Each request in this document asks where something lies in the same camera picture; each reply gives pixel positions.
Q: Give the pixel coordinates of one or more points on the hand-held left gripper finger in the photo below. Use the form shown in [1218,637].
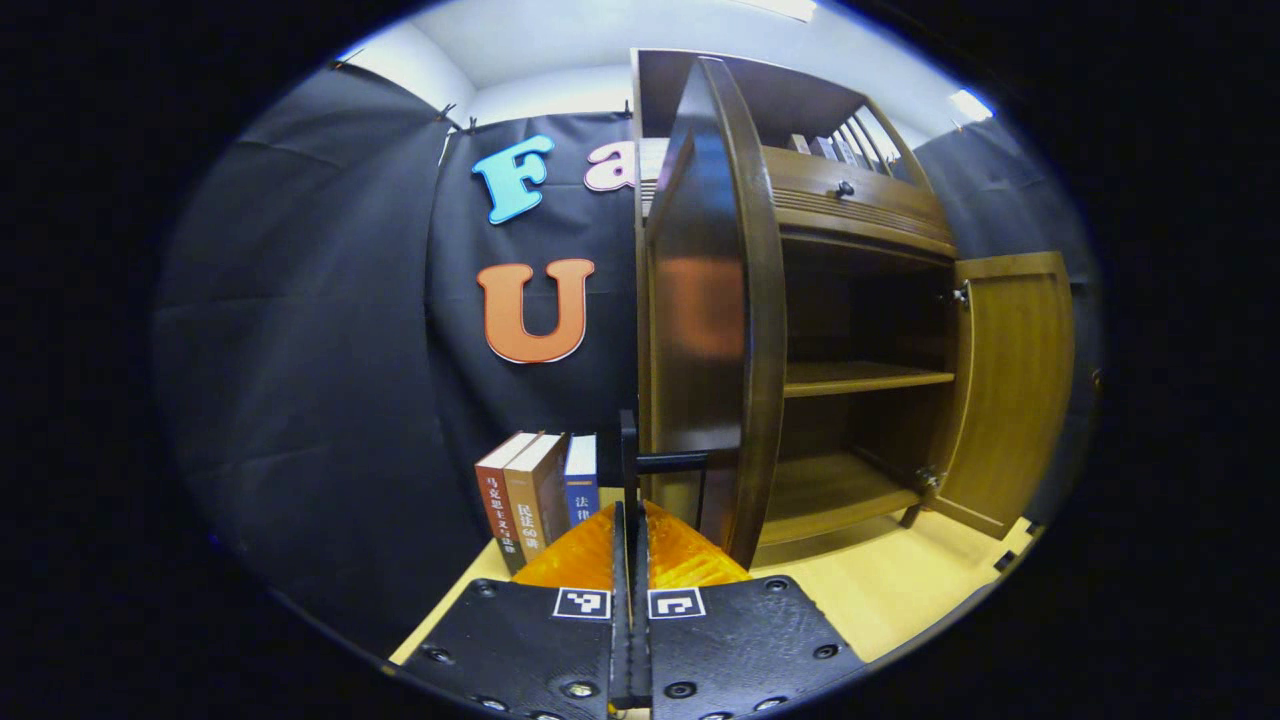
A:
[620,640]
[642,640]

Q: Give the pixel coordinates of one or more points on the wooden double-door shoe cabinet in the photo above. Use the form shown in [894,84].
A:
[830,490]

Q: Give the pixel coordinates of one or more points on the wooden shoe cabinet door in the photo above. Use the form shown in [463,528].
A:
[700,350]
[1010,390]

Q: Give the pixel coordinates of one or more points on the brown book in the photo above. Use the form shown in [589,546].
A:
[535,500]

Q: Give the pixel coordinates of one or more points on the blue book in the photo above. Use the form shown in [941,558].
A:
[582,480]

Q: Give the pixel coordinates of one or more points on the red and white book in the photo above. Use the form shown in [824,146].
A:
[495,510]

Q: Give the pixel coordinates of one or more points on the wooden inner shelf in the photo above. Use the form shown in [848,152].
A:
[850,378]

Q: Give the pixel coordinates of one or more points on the black backdrop cloth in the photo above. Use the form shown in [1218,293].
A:
[300,350]

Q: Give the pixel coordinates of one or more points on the wooden drawer with black knob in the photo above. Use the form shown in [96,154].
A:
[880,205]

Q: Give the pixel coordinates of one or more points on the white-spined book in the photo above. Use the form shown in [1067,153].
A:
[825,148]

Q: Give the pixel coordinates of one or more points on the ceiling light panel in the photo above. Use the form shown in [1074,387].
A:
[972,105]

